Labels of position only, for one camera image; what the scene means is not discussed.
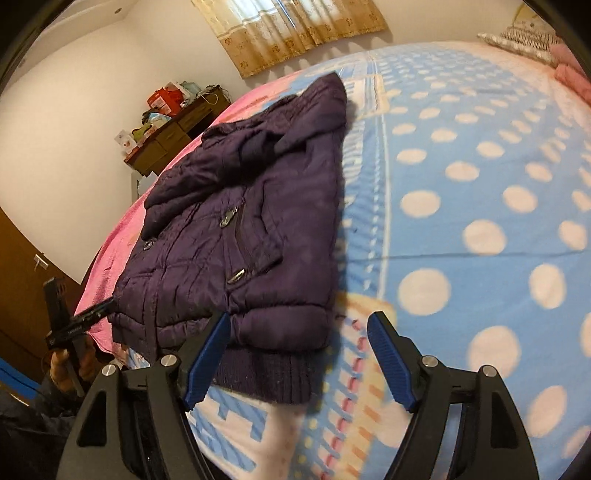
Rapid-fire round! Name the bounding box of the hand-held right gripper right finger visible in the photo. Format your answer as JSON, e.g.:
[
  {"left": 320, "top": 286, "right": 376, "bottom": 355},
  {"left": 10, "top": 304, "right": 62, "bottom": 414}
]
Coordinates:
[{"left": 367, "top": 311, "right": 541, "bottom": 480}]

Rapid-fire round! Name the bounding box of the purple quilted jacket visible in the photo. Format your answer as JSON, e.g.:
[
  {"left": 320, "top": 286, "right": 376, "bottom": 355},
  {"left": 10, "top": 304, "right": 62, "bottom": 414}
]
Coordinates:
[{"left": 112, "top": 72, "right": 349, "bottom": 404}]

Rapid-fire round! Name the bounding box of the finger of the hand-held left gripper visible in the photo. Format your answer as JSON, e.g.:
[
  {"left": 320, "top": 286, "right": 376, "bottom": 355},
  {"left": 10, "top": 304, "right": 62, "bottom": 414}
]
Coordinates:
[{"left": 74, "top": 298, "right": 116, "bottom": 329}]

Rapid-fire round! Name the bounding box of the yellow patterned window curtain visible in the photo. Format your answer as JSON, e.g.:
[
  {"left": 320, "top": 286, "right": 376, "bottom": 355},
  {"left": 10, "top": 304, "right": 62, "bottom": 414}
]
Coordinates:
[{"left": 191, "top": 0, "right": 386, "bottom": 79}]

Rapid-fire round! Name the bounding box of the folded pink floral blanket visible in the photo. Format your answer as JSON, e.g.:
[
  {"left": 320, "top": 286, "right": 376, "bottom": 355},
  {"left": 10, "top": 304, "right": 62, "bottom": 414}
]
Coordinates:
[{"left": 554, "top": 46, "right": 591, "bottom": 95}]

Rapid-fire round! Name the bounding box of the brown wooden door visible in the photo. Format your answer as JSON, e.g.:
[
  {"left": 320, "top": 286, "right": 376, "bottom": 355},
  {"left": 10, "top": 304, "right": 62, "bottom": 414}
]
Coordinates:
[{"left": 0, "top": 208, "right": 88, "bottom": 370}]

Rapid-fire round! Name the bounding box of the cream wooden bed headboard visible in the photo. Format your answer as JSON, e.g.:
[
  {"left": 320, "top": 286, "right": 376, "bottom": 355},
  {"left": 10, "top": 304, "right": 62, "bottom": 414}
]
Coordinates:
[{"left": 512, "top": 4, "right": 552, "bottom": 29}]

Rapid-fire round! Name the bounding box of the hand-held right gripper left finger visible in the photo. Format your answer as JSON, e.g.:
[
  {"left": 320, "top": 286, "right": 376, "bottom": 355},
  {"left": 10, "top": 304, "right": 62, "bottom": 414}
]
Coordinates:
[{"left": 58, "top": 311, "right": 232, "bottom": 480}]

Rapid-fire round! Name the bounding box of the brown wooden desk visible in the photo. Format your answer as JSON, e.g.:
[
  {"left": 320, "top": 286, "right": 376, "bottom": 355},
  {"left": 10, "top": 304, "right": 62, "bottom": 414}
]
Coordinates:
[{"left": 124, "top": 90, "right": 232, "bottom": 176}]

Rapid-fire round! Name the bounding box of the striped patterned pillow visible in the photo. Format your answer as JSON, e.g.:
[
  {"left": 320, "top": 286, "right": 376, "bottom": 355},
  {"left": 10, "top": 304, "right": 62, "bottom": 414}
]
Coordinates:
[{"left": 478, "top": 25, "right": 561, "bottom": 65}]

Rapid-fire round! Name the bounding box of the red gift bag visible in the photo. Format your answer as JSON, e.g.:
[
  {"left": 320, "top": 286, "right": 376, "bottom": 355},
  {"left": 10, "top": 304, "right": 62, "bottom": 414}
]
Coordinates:
[{"left": 147, "top": 88, "right": 183, "bottom": 116}]

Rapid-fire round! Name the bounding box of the person's left hand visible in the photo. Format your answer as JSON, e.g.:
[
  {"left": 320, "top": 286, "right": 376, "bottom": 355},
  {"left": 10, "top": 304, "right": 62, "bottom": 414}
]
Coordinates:
[{"left": 50, "top": 348, "right": 100, "bottom": 393}]

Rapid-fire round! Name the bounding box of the blue object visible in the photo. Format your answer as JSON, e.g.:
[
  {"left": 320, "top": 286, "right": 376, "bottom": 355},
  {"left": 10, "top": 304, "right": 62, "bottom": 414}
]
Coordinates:
[{"left": 0, "top": 357, "right": 40, "bottom": 400}]

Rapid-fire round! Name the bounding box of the bed with pink-blue cover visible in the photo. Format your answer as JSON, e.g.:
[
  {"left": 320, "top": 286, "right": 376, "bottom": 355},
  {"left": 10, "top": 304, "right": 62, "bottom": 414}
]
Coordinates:
[{"left": 74, "top": 39, "right": 591, "bottom": 480}]

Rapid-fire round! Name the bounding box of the person's left forearm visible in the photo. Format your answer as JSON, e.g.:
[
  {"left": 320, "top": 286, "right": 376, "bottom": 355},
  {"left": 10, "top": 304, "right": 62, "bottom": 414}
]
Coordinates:
[{"left": 0, "top": 374, "right": 86, "bottom": 480}]

